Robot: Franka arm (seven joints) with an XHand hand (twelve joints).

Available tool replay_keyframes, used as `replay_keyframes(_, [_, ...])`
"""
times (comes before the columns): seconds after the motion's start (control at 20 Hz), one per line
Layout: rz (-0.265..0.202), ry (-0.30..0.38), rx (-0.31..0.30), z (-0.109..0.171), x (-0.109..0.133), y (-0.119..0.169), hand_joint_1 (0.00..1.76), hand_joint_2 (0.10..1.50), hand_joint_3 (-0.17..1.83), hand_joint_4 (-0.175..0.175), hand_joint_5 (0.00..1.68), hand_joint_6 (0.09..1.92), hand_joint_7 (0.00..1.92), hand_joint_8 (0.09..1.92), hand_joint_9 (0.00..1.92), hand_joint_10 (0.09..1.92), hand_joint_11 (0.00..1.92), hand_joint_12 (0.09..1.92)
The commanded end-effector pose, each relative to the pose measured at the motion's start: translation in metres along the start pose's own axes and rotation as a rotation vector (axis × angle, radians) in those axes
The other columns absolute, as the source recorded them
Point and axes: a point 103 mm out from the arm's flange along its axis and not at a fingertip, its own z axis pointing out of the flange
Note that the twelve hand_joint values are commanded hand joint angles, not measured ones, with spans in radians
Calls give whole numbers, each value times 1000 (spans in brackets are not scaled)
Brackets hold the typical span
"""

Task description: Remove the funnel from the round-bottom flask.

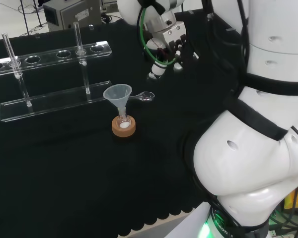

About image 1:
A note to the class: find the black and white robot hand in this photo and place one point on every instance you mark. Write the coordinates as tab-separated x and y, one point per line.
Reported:
172	37

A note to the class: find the yellow stop button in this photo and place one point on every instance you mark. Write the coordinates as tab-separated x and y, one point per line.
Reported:
296	198

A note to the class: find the grey metal control box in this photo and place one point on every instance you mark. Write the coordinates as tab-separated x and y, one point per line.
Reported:
72	13

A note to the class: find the clear acrylic funnel stand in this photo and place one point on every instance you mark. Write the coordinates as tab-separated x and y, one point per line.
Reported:
52	101

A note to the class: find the small grey cloth clip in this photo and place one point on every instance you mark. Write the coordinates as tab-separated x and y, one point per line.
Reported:
230	29

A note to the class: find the black bench cloth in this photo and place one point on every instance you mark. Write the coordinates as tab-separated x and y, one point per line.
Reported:
64	161

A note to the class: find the clear glass weighing funnel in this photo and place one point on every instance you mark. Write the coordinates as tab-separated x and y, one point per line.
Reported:
147	96

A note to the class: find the small glass round-bottom flask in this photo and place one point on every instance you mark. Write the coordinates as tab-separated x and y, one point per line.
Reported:
124	123

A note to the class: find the clear plastic funnel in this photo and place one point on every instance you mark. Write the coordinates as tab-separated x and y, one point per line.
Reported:
117	95

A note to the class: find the black tripod stand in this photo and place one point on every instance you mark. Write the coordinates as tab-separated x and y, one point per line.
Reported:
41	15

